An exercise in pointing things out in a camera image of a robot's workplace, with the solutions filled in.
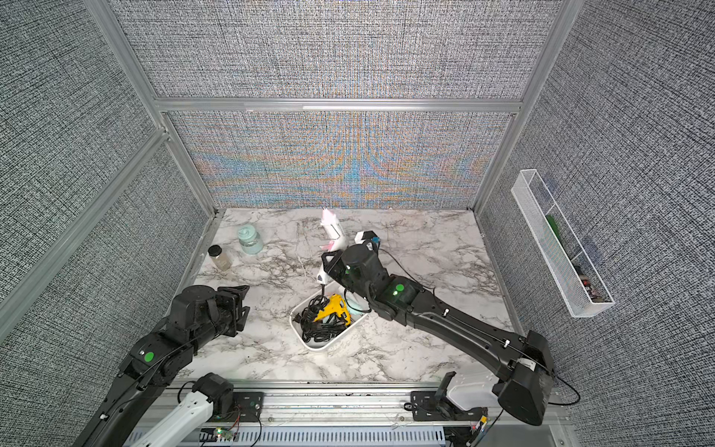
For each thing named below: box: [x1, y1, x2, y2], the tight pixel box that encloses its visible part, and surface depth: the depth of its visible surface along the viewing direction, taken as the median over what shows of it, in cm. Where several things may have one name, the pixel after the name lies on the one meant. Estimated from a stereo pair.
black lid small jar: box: [207, 243, 233, 272], surface depth 98 cm
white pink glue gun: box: [317, 209, 348, 286], surface depth 71 cm
